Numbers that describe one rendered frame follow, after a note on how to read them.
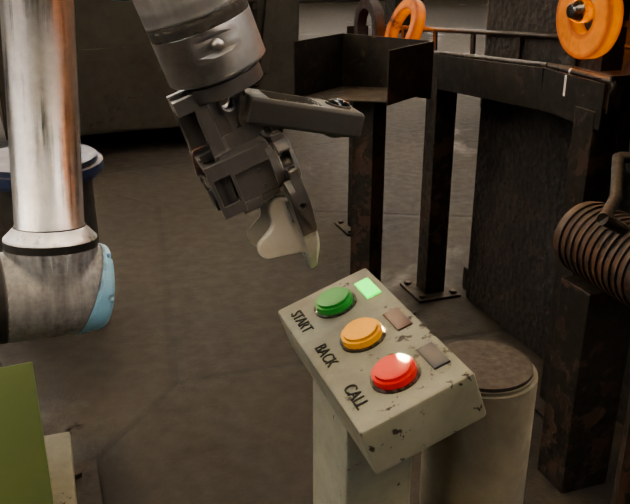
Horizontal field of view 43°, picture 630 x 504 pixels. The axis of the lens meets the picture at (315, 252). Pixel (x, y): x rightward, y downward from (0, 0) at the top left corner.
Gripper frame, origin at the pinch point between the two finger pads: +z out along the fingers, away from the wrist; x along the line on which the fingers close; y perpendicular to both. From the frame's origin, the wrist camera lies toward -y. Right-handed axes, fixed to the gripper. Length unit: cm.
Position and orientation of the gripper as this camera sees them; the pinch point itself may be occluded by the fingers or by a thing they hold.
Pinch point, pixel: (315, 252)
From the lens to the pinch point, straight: 79.2
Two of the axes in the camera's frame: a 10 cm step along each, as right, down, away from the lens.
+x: 3.3, 3.5, -8.8
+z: 3.2, 8.3, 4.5
